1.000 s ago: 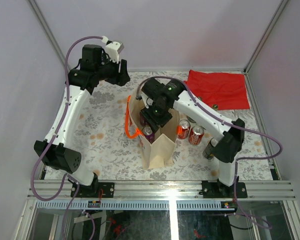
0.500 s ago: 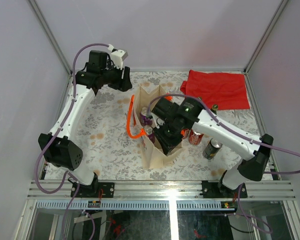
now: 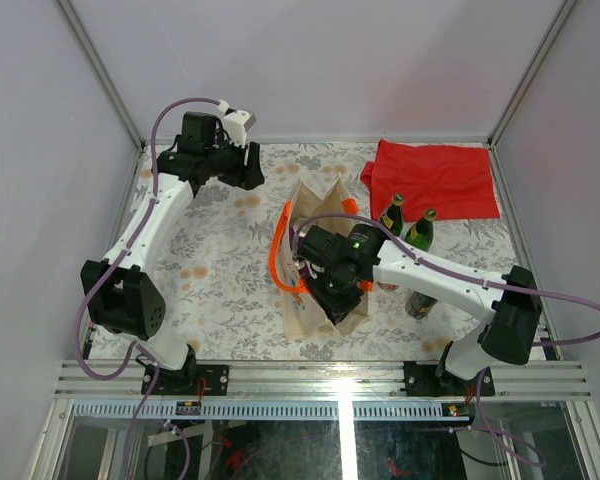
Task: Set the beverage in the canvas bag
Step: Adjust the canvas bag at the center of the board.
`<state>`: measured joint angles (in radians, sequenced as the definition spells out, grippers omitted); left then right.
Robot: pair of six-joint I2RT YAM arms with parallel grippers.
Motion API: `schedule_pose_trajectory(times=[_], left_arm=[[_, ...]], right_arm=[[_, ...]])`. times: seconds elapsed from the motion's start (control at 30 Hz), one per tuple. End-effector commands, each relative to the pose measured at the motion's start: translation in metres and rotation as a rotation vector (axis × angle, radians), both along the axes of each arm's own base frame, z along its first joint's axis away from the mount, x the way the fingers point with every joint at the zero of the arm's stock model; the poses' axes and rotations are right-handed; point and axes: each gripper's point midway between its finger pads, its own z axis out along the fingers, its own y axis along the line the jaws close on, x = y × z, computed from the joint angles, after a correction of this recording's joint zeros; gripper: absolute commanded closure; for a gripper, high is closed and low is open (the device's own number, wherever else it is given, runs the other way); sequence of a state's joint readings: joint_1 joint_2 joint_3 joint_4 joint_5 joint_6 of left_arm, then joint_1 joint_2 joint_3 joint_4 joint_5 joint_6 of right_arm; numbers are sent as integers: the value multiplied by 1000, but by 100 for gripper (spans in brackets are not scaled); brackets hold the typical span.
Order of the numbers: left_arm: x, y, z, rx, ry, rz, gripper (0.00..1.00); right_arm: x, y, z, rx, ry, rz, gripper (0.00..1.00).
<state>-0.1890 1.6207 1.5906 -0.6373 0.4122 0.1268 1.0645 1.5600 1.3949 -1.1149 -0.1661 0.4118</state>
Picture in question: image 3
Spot beige canvas bag orange handles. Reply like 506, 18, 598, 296
268, 179, 374, 340

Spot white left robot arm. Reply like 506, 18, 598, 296
81, 105, 264, 395

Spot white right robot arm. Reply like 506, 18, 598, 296
294, 224, 542, 395

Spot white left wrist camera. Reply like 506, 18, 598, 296
217, 100, 256, 148

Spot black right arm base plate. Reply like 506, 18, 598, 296
402, 361, 495, 398

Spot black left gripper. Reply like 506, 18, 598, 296
202, 132, 263, 189

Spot black energy drink can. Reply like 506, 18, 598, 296
405, 291, 438, 320

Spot red cola can right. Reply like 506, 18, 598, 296
377, 282, 399, 291

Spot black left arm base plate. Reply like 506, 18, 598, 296
141, 364, 230, 397

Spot green glass bottle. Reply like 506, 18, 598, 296
404, 208, 437, 251
379, 193, 404, 237

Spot red cloth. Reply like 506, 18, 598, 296
360, 140, 500, 222

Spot aluminium front rail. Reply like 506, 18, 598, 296
54, 360, 592, 402

